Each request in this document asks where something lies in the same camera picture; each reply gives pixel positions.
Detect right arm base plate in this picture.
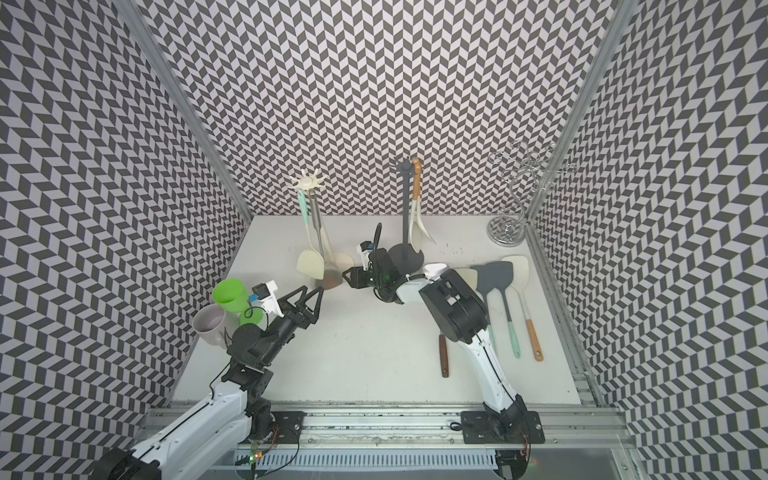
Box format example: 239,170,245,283
460,411,546,445

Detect grey turner mint handle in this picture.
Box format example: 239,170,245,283
470,265,496,349

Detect cream slotted turner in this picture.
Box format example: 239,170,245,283
296,189,325,280

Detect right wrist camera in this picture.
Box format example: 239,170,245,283
357,240,374,271

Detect cream utensil rack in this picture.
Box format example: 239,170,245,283
293,170,355,290

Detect aluminium front rail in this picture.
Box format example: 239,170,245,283
137,403,643,475

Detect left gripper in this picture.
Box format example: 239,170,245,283
259,286,323,367

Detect green plastic goblet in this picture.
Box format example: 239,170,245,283
212,278,264,325

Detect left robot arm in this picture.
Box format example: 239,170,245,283
88,286,324,479

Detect cream spatula wooden handle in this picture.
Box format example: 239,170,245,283
503,255,544,362

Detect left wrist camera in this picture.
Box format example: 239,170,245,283
248,280,283,317

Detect grey spatula mint handle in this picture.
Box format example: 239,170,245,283
485,260,521,359

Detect dark grey utensil rack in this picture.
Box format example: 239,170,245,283
389,160,424,275

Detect cream turner mint handle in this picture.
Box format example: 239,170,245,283
456,268,479,291

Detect grey ceramic mug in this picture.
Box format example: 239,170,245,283
191,304,233,349

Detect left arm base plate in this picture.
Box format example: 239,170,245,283
246,411,306,445

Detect cream spoon brown handle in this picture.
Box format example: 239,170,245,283
409,157,434,253

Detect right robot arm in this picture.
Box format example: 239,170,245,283
342,247,533,441

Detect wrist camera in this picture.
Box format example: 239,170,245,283
248,280,283,317
357,240,374,271

